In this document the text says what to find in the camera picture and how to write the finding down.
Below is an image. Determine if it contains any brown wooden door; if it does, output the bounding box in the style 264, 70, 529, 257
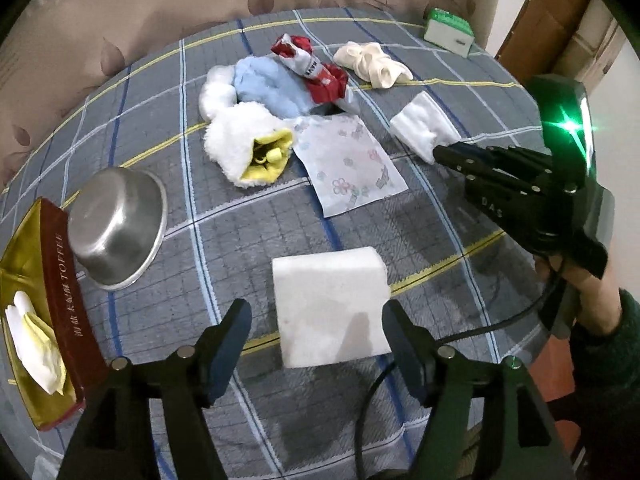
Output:
495, 0, 596, 87

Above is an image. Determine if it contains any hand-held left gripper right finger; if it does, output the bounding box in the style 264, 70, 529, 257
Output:
381, 299, 576, 480

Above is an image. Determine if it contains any floral tissue packet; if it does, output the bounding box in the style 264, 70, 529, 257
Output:
292, 115, 409, 219

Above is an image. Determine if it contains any white and yellow tissue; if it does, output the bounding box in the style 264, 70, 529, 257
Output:
5, 290, 69, 395

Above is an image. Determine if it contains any gold tin box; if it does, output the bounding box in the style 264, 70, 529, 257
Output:
0, 198, 109, 431

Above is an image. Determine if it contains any white fluffy mitt yellow lining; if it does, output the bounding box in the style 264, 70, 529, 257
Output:
203, 102, 296, 189

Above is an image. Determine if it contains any light blue towel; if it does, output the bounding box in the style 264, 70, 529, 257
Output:
233, 56, 321, 119

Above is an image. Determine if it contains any grey plaid bedsheet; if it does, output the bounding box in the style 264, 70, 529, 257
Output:
0, 7, 566, 480

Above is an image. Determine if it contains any person's right hand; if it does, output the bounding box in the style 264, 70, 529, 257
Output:
532, 254, 622, 335

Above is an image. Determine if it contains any white fluffy cloth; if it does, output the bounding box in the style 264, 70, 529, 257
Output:
198, 65, 242, 122

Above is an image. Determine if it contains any black cable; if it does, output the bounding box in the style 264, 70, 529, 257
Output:
352, 280, 566, 480

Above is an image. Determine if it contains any beige leaf print curtain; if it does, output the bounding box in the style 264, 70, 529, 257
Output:
0, 0, 502, 196

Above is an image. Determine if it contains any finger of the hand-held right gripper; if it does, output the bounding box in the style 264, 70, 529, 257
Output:
464, 174, 545, 242
432, 141, 552, 182

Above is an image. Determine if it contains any stainless steel bowl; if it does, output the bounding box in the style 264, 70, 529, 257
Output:
67, 167, 169, 291

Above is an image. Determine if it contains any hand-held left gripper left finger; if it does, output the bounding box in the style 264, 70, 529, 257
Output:
60, 298, 253, 480

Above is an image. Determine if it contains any green and white box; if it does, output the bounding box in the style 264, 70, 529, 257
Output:
423, 7, 476, 55

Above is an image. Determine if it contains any cream knotted cloth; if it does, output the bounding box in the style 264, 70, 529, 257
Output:
333, 41, 414, 90

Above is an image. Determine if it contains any person's right forearm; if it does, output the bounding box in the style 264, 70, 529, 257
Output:
569, 287, 640, 480

